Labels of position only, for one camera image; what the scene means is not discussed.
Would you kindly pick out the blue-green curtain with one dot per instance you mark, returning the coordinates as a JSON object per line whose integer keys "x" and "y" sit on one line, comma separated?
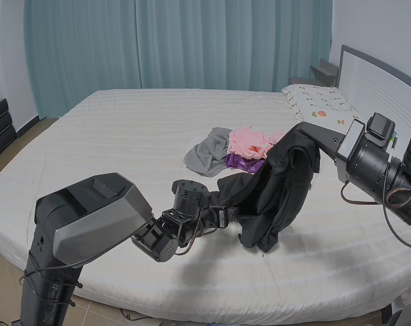
{"x": 83, "y": 46}
{"x": 225, "y": 32}

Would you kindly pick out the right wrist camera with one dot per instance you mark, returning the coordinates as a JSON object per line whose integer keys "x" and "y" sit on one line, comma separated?
{"x": 380, "y": 126}

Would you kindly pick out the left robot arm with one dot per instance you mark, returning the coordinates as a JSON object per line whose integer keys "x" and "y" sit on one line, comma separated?
{"x": 90, "y": 209}

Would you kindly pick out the black chest of drawers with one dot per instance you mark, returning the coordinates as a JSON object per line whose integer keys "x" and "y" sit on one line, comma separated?
{"x": 0, "y": 127}

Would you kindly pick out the purple garment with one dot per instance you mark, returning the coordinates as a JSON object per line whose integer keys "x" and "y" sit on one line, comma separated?
{"x": 242, "y": 163}

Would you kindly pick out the grey bedside table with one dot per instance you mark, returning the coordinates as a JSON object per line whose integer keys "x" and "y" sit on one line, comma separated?
{"x": 324, "y": 70}

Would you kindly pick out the white printed pillow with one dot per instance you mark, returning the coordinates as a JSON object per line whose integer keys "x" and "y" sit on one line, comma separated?
{"x": 317, "y": 100}

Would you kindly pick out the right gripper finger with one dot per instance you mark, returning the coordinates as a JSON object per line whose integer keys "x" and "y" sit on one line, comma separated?
{"x": 327, "y": 139}

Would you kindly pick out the white garment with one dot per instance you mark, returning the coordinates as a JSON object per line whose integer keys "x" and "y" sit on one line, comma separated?
{"x": 193, "y": 144}

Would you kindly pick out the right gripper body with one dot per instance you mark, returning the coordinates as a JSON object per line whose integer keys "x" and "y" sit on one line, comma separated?
{"x": 368, "y": 168}

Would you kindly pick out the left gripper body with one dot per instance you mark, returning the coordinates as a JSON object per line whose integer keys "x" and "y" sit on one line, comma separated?
{"x": 214, "y": 217}

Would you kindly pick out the grey garment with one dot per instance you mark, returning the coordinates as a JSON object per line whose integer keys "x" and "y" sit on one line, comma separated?
{"x": 205, "y": 155}

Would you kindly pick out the pink garment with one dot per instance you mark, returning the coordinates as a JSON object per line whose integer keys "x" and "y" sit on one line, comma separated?
{"x": 246, "y": 144}

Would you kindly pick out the black T-shirt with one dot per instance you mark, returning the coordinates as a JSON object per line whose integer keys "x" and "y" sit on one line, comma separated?
{"x": 273, "y": 195}

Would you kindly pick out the bed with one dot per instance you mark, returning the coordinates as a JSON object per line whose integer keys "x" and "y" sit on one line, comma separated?
{"x": 107, "y": 141}

